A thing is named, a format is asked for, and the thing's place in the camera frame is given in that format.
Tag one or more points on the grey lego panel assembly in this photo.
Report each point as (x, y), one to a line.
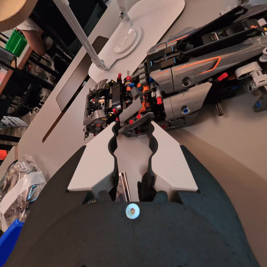
(133, 104)

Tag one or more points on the clear bag of lego parts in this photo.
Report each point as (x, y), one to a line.
(20, 183)

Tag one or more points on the white desk lamp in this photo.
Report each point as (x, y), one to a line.
(150, 31)

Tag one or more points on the blue plastic bin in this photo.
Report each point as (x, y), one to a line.
(8, 239)

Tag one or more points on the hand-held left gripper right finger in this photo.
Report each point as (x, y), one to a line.
(173, 166)

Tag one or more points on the grey lego car model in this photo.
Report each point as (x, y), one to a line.
(187, 68)

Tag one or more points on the lego sticker sheet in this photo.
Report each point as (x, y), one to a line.
(124, 187)

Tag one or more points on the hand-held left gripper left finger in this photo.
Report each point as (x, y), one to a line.
(91, 169)

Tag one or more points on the green plastic bin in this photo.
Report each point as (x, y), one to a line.
(15, 42)

